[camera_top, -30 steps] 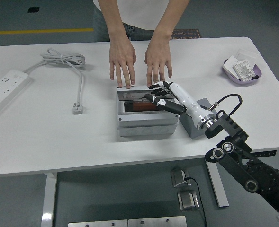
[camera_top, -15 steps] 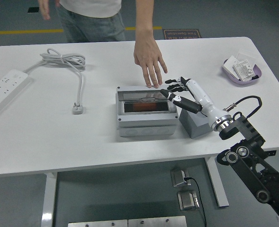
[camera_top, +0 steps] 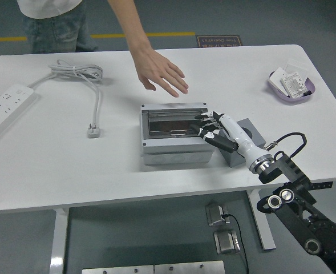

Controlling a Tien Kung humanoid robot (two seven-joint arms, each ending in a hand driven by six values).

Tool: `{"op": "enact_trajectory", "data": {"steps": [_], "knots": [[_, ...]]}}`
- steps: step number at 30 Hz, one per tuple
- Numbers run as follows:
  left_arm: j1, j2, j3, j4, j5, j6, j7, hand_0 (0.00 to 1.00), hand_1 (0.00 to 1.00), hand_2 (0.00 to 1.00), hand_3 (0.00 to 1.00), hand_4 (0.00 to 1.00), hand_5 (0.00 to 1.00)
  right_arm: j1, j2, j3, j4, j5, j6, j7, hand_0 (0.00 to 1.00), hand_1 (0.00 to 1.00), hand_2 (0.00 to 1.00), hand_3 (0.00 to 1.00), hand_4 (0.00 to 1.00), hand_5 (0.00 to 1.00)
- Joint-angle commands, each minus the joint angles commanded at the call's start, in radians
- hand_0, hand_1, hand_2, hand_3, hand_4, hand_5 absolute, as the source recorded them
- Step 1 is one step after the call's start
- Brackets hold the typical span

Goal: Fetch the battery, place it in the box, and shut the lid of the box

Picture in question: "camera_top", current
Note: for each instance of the person's left hand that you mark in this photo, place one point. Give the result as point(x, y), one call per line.
point(159, 70)

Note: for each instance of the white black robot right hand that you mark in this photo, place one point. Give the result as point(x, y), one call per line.
point(236, 134)

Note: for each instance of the smoky transparent box lid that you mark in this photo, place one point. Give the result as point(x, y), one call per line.
point(162, 117)

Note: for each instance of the person's left forearm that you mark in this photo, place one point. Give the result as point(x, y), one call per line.
point(127, 25)

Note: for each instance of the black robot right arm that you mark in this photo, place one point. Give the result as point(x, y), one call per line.
point(293, 217)

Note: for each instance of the grey cube battery holder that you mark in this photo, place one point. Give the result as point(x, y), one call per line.
point(257, 138)

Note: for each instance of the grey plastic electrical box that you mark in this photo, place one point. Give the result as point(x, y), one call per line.
point(179, 148)

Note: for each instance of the metal floor socket box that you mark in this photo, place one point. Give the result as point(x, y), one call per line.
point(213, 215)
point(226, 242)

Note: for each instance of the purple plastic tray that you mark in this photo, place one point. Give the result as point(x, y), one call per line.
point(281, 98)

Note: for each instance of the black floor sign mat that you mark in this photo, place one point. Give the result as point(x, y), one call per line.
point(219, 41)

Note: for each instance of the white printed socket panel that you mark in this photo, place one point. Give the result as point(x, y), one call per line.
point(293, 84)

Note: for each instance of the small black part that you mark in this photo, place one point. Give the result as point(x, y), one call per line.
point(307, 92)

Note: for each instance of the clear square plastic packet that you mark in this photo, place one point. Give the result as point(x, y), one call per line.
point(296, 67)

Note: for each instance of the white table leg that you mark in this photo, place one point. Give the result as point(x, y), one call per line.
point(59, 242)
point(266, 237)

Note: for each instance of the person's torso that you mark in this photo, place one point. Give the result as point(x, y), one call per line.
point(53, 25)

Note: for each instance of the grey metal plate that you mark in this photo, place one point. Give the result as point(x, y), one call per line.
point(116, 270)
point(189, 268)

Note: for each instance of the white power strip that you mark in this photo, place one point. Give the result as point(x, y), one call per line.
point(5, 105)

